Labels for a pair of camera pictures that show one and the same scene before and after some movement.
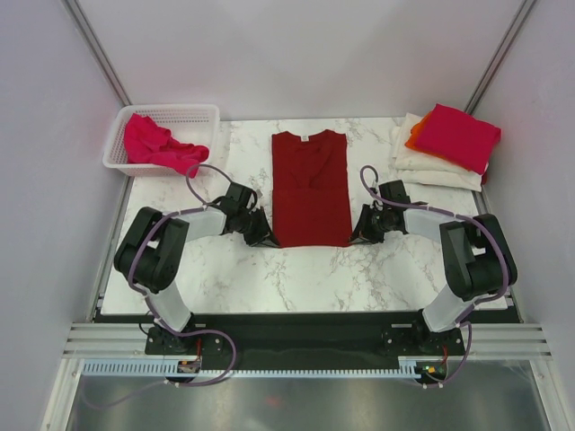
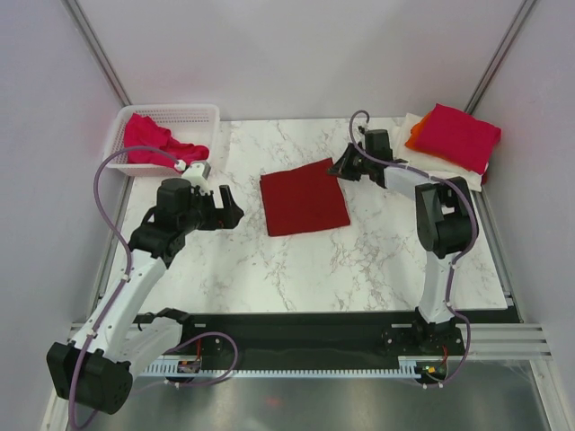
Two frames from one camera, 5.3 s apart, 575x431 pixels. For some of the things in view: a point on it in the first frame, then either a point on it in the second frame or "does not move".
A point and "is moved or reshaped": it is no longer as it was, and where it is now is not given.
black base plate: [306, 338] does not move
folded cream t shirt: [414, 166] does not move
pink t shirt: [147, 143] does not move
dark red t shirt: [311, 189] is moved or reshaped
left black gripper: [263, 234] → [226, 217]
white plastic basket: [190, 124] does not move
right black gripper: [362, 230] → [342, 168]
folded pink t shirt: [460, 136] does not move
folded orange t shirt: [413, 141] does not move
